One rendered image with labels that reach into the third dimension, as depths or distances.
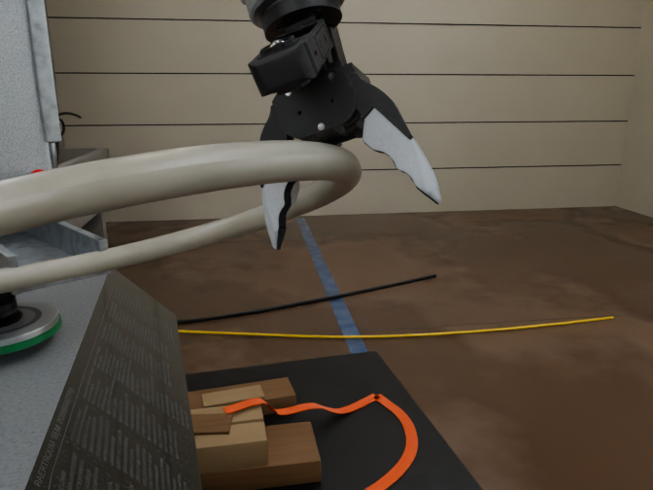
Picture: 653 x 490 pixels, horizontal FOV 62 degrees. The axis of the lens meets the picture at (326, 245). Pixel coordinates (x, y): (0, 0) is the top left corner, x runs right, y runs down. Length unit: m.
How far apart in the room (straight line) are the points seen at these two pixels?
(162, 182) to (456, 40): 6.03
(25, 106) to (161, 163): 0.79
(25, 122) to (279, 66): 0.77
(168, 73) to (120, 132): 0.77
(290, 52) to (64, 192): 0.17
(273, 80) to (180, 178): 0.10
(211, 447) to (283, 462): 0.25
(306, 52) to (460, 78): 5.94
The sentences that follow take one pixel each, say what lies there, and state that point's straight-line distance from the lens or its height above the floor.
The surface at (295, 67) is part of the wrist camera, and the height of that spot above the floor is 1.34.
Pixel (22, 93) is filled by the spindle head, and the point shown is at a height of 1.32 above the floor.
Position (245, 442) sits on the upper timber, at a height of 0.20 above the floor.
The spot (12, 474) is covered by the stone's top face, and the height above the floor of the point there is 0.83.
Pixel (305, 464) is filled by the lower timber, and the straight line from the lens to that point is 2.02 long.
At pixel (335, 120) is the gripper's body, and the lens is 0.46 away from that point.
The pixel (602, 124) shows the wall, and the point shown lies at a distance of 7.15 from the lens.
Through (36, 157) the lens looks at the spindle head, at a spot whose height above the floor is 1.21.
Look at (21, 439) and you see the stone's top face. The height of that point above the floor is 0.83.
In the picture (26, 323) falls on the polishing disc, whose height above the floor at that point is 0.89.
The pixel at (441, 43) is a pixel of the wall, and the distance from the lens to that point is 6.26.
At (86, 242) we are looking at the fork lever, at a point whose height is 1.12.
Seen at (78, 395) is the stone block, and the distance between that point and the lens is 1.09.
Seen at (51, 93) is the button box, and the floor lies 1.32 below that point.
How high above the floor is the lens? 1.32
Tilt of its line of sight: 16 degrees down
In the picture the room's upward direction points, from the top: straight up
